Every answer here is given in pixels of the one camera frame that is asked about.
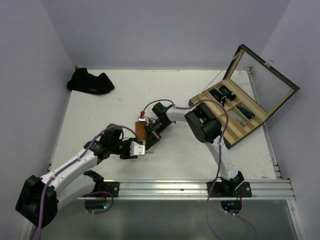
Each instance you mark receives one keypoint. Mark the brown underwear cream waistband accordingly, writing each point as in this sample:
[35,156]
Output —
[141,133]

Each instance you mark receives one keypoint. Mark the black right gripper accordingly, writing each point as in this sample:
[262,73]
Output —
[152,136]

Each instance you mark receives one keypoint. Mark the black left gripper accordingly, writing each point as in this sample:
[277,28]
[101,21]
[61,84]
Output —
[127,154]

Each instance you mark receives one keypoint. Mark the black rolled underwear in box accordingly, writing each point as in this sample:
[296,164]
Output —
[222,94]

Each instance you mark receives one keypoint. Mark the aluminium table edge rail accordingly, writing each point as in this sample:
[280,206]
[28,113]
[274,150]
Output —
[264,127]

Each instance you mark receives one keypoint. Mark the grey underwear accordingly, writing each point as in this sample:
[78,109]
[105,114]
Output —
[238,118]

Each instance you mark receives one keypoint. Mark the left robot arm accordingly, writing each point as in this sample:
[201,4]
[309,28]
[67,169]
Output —
[41,197]

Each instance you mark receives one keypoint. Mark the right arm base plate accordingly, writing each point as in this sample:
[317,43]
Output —
[223,190]

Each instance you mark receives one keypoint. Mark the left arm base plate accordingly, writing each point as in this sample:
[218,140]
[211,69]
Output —
[112,187]

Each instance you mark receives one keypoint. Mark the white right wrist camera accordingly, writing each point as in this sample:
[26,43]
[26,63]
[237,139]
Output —
[142,117]

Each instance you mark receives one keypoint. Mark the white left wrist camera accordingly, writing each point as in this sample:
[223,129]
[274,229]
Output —
[137,149]

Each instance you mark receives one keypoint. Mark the navy rolled underwear in box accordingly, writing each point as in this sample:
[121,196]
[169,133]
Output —
[247,113]

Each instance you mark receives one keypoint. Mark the aluminium front rail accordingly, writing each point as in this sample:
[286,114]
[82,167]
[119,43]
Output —
[198,190]

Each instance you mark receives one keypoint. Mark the black beige compartment box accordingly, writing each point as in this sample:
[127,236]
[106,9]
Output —
[272,87]

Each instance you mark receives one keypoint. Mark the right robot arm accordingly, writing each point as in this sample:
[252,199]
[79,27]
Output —
[208,130]

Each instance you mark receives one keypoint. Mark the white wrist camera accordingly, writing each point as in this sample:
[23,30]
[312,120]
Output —
[142,117]
[137,149]

